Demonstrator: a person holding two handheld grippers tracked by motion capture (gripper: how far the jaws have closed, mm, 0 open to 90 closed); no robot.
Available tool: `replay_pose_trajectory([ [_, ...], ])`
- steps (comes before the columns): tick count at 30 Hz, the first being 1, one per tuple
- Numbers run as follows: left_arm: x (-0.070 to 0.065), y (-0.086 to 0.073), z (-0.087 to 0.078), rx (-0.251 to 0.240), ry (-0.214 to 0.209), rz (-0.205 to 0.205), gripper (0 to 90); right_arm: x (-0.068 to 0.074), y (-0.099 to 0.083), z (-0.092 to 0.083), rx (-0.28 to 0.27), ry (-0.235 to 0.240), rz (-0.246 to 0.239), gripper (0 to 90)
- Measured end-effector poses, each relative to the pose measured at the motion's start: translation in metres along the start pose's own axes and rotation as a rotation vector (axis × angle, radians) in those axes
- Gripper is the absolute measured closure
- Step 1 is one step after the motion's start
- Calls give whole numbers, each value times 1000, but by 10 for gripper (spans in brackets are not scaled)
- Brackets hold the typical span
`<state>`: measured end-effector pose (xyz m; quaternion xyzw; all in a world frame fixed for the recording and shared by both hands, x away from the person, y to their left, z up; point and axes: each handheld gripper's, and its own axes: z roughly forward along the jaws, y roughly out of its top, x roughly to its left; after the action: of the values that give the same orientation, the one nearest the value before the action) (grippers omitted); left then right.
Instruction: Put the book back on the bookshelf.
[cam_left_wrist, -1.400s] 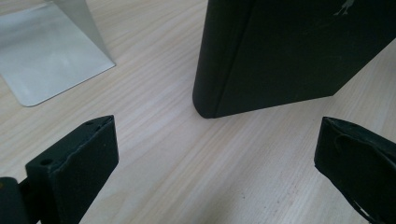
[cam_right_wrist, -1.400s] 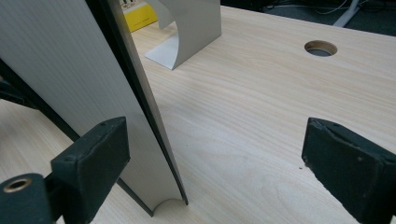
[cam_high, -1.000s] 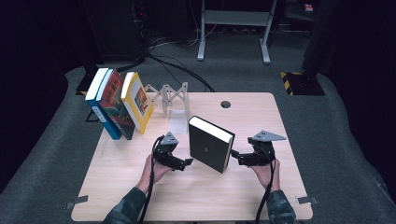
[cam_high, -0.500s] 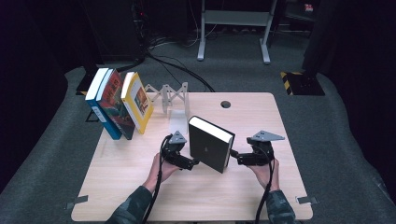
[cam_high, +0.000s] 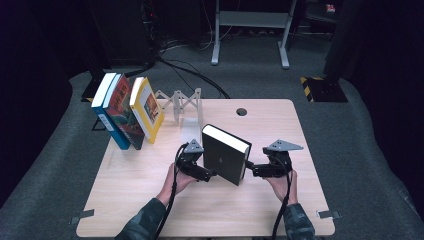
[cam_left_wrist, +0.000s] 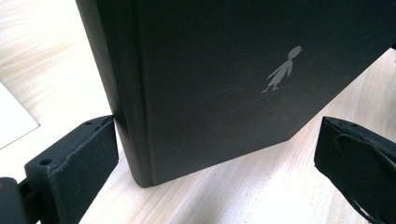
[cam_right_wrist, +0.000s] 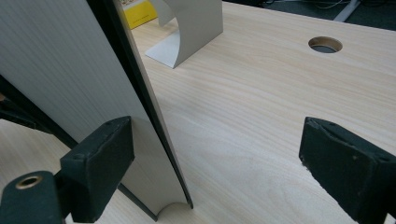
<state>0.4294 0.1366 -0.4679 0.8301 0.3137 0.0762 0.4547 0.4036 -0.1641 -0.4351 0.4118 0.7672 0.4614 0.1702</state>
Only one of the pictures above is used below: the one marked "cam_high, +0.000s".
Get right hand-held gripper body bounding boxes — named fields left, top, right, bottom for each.
left=263, top=139, right=304, bottom=178

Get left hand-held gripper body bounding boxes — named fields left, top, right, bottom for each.
left=175, top=139, right=204, bottom=169

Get black book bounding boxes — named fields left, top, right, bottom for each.
left=201, top=123, right=253, bottom=187

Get white expandable bookend rack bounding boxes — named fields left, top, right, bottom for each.
left=154, top=87, right=204, bottom=145

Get yellow book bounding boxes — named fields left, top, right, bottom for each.
left=128, top=76, right=166, bottom=145

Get red illustrated book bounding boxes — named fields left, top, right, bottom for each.
left=103, top=73, right=146, bottom=151

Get blue book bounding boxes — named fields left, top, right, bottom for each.
left=90, top=72, right=132, bottom=151

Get person's left hand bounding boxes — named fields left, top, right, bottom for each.
left=163, top=162, right=198, bottom=198

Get person's right hand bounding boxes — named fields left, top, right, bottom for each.
left=264, top=169, right=300, bottom=205

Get grey tape strip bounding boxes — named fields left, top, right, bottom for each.
left=69, top=208, right=96, bottom=225
left=316, top=209, right=341, bottom=220

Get black hazard-striped stand base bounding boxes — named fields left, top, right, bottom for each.
left=81, top=74, right=101, bottom=103
left=299, top=76, right=349, bottom=103

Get black cabinet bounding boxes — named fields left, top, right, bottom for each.
left=84, top=0, right=157, bottom=71

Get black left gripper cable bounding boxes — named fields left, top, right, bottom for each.
left=154, top=143, right=190, bottom=240

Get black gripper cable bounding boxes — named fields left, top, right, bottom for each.
left=271, top=156, right=293, bottom=240
left=154, top=143, right=190, bottom=240

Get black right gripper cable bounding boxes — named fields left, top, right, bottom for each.
left=271, top=156, right=293, bottom=240

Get thick black floor cable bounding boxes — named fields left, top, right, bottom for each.
left=156, top=56, right=231, bottom=100

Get tangle of thin floor cables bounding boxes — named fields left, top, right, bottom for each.
left=159, top=31, right=216, bottom=54

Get white metal stand frame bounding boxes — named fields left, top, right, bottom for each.
left=210, top=0, right=299, bottom=70

